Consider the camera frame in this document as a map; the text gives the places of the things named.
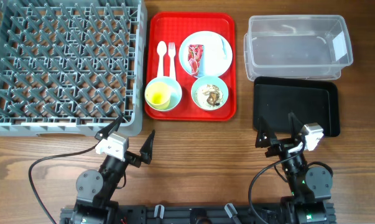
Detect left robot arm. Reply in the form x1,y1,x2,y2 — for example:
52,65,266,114
70,118,155,224

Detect white napkin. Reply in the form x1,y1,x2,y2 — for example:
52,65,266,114
204,36,227,62

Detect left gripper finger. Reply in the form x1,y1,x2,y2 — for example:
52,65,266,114
95,116,123,140
139,129,155,164

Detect yellow plastic cup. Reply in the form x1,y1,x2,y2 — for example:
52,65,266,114
145,82,171,110

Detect light blue plate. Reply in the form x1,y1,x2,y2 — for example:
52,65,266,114
178,31,233,78

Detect food scraps and rice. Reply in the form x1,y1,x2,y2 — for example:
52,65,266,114
196,85,223,110

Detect red serving tray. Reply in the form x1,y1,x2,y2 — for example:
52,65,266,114
145,12,236,121

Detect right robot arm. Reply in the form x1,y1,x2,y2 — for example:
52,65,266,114
248,112,335,223

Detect green bowl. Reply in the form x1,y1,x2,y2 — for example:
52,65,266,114
191,76,229,111

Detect clear plastic bin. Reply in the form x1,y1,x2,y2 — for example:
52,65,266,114
244,15,353,81

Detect white plastic fork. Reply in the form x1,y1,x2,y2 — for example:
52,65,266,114
168,42,176,80

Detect grey dishwasher rack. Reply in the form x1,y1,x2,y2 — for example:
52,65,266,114
0,0,147,136

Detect light blue bowl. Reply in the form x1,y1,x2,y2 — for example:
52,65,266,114
145,77,182,112

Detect white plastic spoon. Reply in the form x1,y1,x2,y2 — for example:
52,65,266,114
157,41,167,77

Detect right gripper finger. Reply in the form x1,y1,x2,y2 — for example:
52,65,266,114
288,112,304,140
255,116,279,148

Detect red snack wrapper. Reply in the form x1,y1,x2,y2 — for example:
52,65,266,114
188,44,204,76

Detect black waste tray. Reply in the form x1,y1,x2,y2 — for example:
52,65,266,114
253,77,340,137

